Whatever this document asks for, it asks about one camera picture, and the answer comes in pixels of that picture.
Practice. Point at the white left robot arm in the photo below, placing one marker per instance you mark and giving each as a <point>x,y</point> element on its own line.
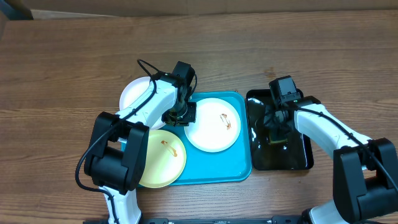
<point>115,160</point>

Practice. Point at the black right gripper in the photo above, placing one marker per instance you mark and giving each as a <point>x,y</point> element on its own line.
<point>273,125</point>

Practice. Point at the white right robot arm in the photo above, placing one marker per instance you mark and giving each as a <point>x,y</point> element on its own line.
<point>364,169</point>

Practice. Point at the yellow plate with sauce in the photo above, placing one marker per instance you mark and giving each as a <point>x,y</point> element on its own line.
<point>165,160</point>

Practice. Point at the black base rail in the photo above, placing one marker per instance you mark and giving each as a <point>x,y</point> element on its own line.
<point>283,219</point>

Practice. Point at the white plate with sauce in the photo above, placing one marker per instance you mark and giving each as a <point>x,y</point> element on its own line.
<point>217,125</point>

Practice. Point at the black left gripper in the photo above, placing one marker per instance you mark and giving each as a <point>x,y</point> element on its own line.
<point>191,117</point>

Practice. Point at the teal plastic tray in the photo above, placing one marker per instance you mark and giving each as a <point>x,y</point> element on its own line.
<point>230,165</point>

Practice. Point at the green and yellow sponge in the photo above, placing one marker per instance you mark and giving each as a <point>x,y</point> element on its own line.
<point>277,139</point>

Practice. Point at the black water tray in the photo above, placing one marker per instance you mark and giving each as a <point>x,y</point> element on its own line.
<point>294,154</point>

